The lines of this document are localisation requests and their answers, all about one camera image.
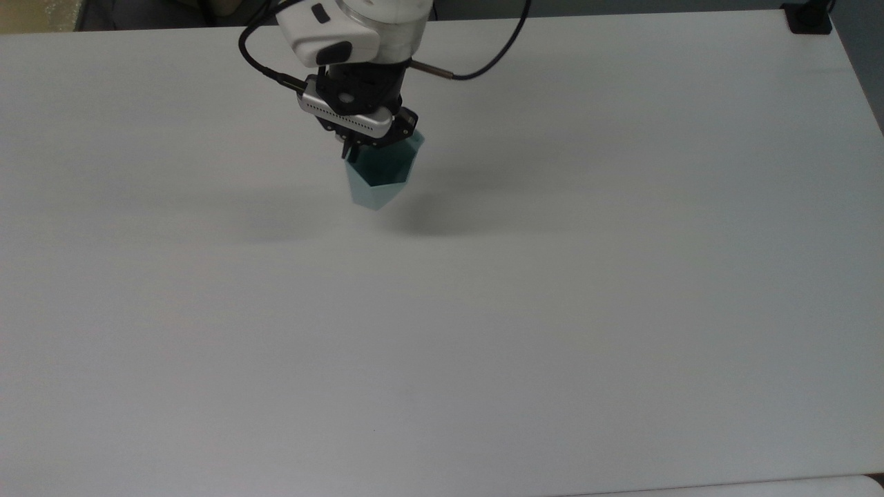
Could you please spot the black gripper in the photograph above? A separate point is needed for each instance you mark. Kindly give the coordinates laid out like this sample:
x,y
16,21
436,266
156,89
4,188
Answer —
x,y
359,86

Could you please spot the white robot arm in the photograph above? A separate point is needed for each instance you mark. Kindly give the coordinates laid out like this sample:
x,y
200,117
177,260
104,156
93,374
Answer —
x,y
373,27

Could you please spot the silver camera bar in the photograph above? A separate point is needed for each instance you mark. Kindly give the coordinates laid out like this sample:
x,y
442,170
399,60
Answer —
x,y
345,117

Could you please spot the black clamp mount with pole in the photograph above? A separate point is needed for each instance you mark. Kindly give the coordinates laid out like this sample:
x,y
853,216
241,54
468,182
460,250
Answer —
x,y
808,21

